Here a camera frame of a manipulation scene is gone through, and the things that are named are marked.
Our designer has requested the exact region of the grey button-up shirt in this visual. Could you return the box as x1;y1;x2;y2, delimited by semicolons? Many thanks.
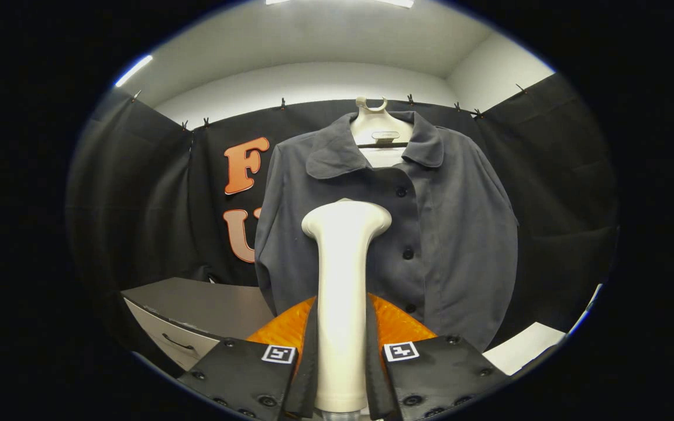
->
254;110;519;351

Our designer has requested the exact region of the ceiling light panel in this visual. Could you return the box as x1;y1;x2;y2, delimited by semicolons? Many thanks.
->
266;0;415;9

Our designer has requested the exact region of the white garment form stand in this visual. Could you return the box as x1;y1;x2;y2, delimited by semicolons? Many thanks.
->
349;96;414;169

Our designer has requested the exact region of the row of black cloth clips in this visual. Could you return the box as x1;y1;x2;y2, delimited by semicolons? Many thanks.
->
132;84;529;130

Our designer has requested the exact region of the white side table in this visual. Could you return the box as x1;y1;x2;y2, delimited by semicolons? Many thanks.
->
482;322;566;376

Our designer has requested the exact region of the white garment steamer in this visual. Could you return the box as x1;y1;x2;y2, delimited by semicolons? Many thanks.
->
301;199;393;421

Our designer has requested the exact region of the grey drawer cabinet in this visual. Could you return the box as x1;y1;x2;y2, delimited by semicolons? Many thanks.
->
121;277;276;372

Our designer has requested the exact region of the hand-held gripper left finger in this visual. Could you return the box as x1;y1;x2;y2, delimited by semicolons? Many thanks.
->
177;295;320;421

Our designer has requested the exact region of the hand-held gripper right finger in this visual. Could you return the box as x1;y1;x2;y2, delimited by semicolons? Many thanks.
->
365;292;513;421

